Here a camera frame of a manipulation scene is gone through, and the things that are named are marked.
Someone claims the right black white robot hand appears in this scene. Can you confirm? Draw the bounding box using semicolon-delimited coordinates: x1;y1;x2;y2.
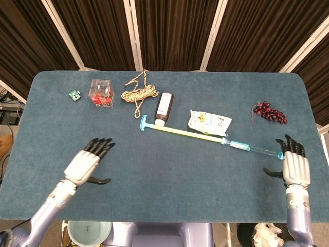
263;134;311;191

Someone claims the brown curtain partition panel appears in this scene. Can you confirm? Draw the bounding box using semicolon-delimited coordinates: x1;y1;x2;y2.
202;0;329;73
124;0;227;72
0;0;84;100
280;17;329;127
42;0;142;72

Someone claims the blue felt table cover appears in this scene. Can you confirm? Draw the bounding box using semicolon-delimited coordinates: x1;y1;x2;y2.
0;70;329;223

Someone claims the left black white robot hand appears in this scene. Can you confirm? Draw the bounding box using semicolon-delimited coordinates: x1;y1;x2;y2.
63;138;116;186

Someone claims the small green circuit board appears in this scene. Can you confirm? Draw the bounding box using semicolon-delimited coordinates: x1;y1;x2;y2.
68;89;82;102

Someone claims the purple plastic grape bunch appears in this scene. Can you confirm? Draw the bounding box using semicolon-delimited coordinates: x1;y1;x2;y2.
250;101;288;126

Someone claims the brown shoe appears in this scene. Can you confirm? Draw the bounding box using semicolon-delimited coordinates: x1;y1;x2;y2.
0;133;13;157

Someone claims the clear box with red parts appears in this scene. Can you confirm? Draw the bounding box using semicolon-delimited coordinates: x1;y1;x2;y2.
88;78;115;109

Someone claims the pale green basin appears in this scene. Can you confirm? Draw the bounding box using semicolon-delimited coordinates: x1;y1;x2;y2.
67;220;113;247

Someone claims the yellow stick with blue ends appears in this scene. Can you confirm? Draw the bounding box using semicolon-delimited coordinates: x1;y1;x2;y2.
140;114;285;161

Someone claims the black trash bin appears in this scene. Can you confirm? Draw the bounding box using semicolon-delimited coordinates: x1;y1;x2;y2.
236;222;296;247

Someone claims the brown bottle white label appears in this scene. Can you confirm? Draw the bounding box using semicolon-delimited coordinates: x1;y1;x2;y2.
154;92;174;127

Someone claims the purple robot torso base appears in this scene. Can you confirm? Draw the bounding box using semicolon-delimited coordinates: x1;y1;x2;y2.
104;221;214;247

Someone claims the coiled beige rope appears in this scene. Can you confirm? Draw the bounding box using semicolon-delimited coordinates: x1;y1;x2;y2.
121;68;160;119

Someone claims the white printed snack packet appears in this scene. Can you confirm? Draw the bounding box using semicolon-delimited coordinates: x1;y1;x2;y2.
187;109;233;137

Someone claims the crumpled white paper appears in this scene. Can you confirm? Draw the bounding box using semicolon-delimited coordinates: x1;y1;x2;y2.
253;222;285;247

